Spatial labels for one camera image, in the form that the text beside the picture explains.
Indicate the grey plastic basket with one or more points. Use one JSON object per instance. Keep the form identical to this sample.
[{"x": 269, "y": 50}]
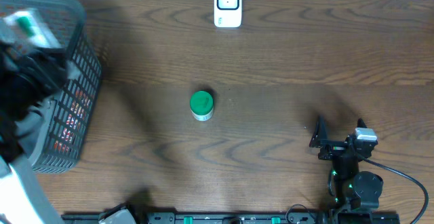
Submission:
[{"x": 55, "y": 146}]

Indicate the black mounting rail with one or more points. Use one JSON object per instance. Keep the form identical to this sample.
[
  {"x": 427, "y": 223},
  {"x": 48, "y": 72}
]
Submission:
[{"x": 230, "y": 218}]

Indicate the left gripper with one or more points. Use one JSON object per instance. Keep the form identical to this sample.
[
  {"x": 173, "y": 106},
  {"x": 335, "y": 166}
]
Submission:
[{"x": 27, "y": 68}]

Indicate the white barcode scanner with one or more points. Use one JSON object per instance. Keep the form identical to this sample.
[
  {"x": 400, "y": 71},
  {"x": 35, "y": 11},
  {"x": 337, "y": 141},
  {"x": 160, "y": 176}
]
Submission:
[{"x": 227, "y": 13}]

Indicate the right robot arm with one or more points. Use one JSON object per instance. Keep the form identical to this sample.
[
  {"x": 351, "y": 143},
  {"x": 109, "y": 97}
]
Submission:
[{"x": 355, "y": 190}]

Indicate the green lidded jar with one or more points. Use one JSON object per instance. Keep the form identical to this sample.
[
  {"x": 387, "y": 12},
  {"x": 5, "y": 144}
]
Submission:
[{"x": 202, "y": 105}]

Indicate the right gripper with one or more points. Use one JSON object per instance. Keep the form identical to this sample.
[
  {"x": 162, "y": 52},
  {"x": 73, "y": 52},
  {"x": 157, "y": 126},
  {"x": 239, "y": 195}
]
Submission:
[{"x": 319, "y": 139}]

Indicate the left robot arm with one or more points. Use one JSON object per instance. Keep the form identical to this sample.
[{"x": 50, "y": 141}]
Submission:
[{"x": 22, "y": 198}]

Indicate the white green box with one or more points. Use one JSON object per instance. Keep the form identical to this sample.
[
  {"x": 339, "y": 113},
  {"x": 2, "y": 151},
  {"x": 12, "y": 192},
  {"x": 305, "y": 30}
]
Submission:
[{"x": 29, "y": 24}]

